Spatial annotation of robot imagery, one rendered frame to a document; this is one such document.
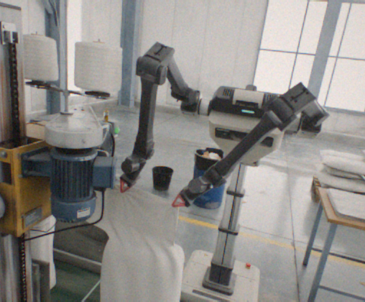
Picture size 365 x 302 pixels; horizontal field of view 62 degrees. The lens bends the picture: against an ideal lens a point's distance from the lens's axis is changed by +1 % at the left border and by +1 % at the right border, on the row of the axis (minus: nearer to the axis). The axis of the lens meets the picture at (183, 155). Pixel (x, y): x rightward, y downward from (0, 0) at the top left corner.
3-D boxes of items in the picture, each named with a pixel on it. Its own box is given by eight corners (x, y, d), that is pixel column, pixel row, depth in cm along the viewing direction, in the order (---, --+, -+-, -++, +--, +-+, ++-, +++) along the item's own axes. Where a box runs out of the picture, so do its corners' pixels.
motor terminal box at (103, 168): (116, 184, 114) (117, 155, 111) (114, 196, 105) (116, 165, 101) (93, 183, 113) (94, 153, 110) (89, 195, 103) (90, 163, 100)
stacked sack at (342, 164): (371, 171, 426) (374, 162, 422) (375, 180, 389) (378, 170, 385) (320, 160, 450) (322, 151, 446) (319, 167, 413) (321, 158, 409)
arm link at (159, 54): (176, 41, 105) (152, 31, 108) (157, 75, 104) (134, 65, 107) (197, 93, 148) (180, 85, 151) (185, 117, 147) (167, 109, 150)
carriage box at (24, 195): (78, 200, 133) (80, 131, 124) (16, 240, 102) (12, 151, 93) (31, 188, 139) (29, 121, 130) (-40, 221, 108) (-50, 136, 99)
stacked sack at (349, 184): (364, 185, 434) (367, 177, 430) (373, 197, 395) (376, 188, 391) (315, 175, 451) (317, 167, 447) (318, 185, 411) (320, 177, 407)
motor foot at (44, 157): (69, 173, 109) (69, 150, 107) (45, 184, 98) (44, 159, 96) (47, 167, 111) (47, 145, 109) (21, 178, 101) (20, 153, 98)
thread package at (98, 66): (128, 93, 117) (131, 46, 112) (105, 96, 101) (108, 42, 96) (90, 87, 121) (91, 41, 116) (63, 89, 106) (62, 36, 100)
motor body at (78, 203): (103, 211, 116) (105, 149, 108) (78, 230, 102) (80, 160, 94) (69, 202, 119) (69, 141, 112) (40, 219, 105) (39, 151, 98)
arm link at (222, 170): (302, 116, 100) (280, 93, 103) (294, 118, 96) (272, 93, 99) (225, 187, 126) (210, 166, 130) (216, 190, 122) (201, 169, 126)
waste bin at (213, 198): (228, 198, 401) (236, 152, 382) (220, 215, 354) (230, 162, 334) (192, 190, 413) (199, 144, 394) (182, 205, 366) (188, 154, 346)
